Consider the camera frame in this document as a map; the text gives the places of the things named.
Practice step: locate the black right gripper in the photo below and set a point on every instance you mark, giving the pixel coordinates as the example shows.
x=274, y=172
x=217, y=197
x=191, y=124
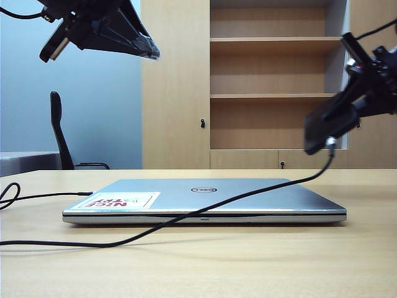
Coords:
x=381, y=71

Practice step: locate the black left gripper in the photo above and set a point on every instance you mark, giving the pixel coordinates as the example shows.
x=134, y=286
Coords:
x=87, y=18

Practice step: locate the black smartphone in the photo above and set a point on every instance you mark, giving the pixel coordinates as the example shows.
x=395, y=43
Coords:
x=316, y=133

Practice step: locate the light wooden shelf cabinet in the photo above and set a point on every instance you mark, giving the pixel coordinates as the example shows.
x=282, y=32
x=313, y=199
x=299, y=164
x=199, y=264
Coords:
x=173, y=93

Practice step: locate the black office chair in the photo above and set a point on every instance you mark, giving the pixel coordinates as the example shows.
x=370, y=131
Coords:
x=60, y=133

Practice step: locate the silver Dell laptop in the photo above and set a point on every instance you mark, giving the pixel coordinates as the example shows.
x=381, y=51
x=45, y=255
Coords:
x=235, y=198

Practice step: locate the grey desk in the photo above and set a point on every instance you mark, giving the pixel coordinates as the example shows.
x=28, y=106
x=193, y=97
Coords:
x=28, y=163

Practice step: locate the white nice try sticker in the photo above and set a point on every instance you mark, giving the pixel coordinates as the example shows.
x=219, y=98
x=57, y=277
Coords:
x=124, y=201

